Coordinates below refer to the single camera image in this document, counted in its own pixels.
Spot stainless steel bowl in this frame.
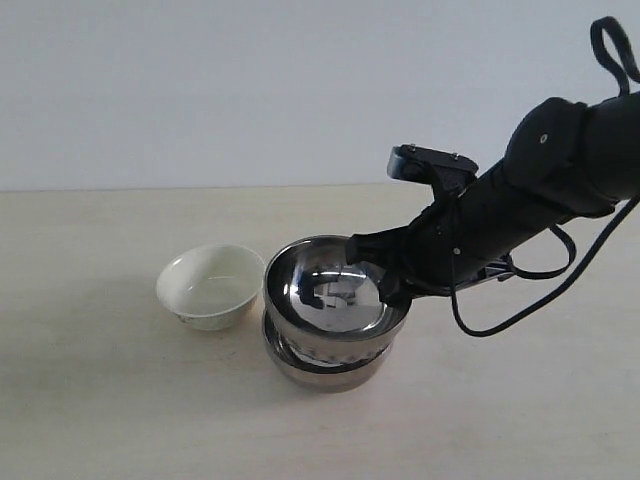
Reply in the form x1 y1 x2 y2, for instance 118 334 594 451
263 235 411 363
261 310 393 394

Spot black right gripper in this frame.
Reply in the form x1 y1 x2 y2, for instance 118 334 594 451
345 167 545 306

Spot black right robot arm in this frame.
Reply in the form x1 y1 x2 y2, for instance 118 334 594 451
346 94 639 302

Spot black cable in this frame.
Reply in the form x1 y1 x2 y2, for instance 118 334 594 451
447 16 640 337

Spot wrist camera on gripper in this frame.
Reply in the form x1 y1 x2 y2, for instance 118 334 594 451
386 144 479 199

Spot white floral ceramic bowl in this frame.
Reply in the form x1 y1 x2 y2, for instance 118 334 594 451
155 244 265 332

